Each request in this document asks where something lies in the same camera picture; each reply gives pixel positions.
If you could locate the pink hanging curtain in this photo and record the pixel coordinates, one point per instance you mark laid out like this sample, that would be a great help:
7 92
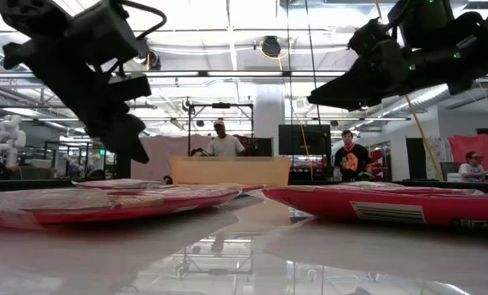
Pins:
158 160

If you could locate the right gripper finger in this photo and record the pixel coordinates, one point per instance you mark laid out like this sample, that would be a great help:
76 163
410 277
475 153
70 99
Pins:
346 94

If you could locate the red popcorn bag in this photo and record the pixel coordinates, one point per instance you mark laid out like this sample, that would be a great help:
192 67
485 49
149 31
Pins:
391 187
334 205
125 205
121 183

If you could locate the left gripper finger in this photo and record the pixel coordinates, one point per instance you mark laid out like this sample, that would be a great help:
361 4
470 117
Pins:
127 139

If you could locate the black monitor screen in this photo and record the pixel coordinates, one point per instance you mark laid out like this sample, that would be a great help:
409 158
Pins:
305 139

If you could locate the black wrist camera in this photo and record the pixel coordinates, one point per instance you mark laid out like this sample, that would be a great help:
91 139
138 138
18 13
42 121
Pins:
129 86
424 20

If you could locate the black upright panel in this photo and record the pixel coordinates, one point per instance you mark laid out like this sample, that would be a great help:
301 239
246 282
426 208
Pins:
416 160

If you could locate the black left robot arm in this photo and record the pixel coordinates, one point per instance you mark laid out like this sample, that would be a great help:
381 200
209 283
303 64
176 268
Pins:
100 28

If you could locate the black camera stand rig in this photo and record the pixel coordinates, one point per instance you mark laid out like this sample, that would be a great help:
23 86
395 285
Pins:
221 105

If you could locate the red hanging cloth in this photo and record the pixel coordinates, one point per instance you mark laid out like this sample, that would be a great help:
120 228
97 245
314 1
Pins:
473 143

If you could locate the black upright speaker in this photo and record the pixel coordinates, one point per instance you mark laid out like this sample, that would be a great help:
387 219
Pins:
124 170

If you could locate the person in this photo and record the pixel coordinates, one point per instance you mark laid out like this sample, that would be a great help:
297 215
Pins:
471 170
225 145
352 160

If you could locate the white humanoid robot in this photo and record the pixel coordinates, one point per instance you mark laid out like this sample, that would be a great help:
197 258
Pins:
8 139

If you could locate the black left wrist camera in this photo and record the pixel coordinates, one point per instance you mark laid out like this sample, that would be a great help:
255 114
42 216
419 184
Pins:
129 86

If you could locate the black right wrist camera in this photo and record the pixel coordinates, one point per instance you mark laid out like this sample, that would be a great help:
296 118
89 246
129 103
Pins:
424 20

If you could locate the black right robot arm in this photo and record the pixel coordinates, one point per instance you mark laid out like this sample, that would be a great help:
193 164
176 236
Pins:
481 45

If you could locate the cardboard box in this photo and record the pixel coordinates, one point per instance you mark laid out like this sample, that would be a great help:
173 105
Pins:
227 172

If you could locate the white container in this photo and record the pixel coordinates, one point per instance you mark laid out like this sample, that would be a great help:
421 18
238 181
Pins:
454 177

